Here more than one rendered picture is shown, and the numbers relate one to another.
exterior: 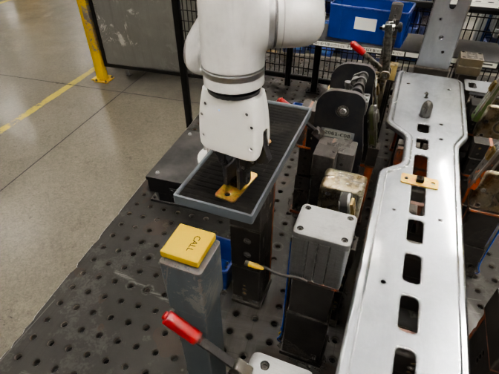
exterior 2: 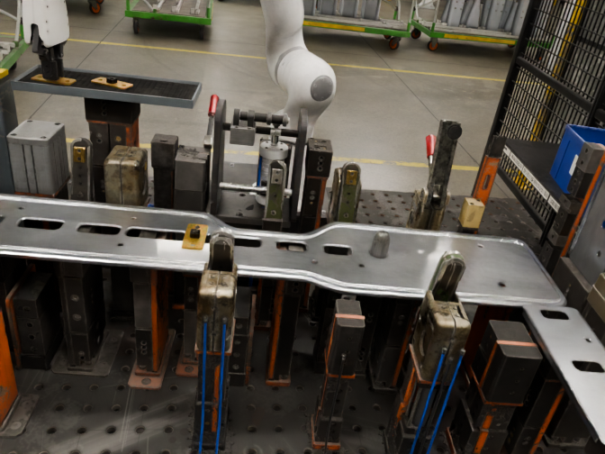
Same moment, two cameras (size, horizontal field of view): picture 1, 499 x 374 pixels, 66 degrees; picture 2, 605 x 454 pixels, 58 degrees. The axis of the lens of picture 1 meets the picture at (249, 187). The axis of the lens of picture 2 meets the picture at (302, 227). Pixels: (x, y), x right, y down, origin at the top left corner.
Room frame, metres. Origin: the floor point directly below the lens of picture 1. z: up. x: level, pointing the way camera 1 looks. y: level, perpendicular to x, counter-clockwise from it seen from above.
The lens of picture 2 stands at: (0.50, -1.25, 1.54)
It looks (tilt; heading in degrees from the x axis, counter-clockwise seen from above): 30 degrees down; 64
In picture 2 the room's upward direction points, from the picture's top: 8 degrees clockwise
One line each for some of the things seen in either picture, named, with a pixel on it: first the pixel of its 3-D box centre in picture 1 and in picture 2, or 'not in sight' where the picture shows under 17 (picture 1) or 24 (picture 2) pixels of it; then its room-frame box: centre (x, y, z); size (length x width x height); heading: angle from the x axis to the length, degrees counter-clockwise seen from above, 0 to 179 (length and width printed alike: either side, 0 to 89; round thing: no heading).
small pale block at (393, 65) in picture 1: (381, 111); (452, 275); (1.26, -0.48, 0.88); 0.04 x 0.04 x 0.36; 69
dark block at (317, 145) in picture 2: not in sight; (308, 230); (1.00, -0.28, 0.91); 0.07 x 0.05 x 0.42; 69
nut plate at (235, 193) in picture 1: (236, 182); (53, 77); (0.50, 0.02, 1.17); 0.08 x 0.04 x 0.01; 151
